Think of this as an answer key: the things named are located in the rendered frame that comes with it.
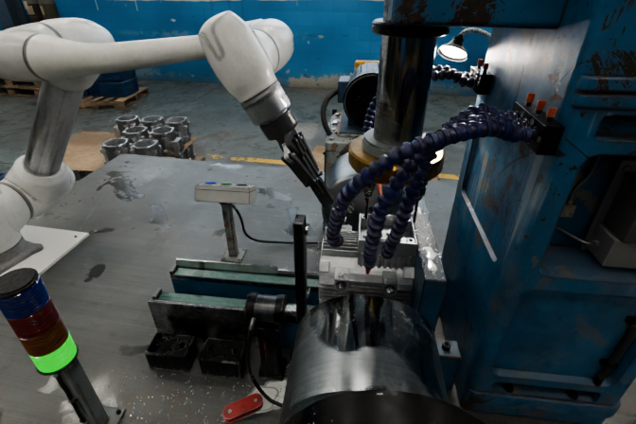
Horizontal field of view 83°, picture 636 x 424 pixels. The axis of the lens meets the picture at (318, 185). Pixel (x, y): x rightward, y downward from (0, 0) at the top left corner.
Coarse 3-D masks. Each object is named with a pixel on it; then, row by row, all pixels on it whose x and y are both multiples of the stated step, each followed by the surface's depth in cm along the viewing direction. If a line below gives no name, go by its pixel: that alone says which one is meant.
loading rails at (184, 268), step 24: (192, 264) 99; (216, 264) 99; (240, 264) 98; (192, 288) 99; (216, 288) 98; (240, 288) 97; (264, 288) 96; (288, 288) 95; (312, 288) 94; (168, 312) 88; (192, 312) 87; (216, 312) 86; (240, 312) 85; (216, 336) 91; (240, 336) 89; (288, 336) 89
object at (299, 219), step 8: (296, 216) 63; (304, 216) 63; (296, 224) 62; (304, 224) 62; (296, 232) 62; (304, 232) 63; (296, 240) 63; (304, 240) 63; (296, 248) 64; (304, 248) 64; (296, 256) 65; (304, 256) 65; (296, 264) 66; (304, 264) 66; (296, 272) 67; (304, 272) 67; (296, 280) 68; (304, 280) 68; (296, 288) 69; (304, 288) 69; (296, 296) 70; (304, 296) 70; (296, 304) 71; (304, 304) 71; (296, 312) 73; (304, 312) 72; (296, 320) 74
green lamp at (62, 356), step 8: (64, 344) 61; (72, 344) 63; (56, 352) 60; (64, 352) 61; (72, 352) 63; (32, 360) 59; (40, 360) 59; (48, 360) 59; (56, 360) 60; (64, 360) 62; (40, 368) 60; (48, 368) 60; (56, 368) 61
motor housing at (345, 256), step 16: (352, 240) 80; (336, 256) 78; (352, 256) 78; (320, 272) 78; (352, 272) 77; (400, 272) 76; (320, 288) 77; (352, 288) 76; (368, 288) 76; (400, 288) 75
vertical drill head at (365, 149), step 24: (384, 0) 56; (384, 48) 58; (408, 48) 55; (432, 48) 56; (384, 72) 59; (408, 72) 57; (432, 72) 60; (384, 96) 61; (408, 96) 59; (384, 120) 63; (408, 120) 61; (360, 144) 70; (384, 144) 64; (360, 168) 65; (432, 168) 62
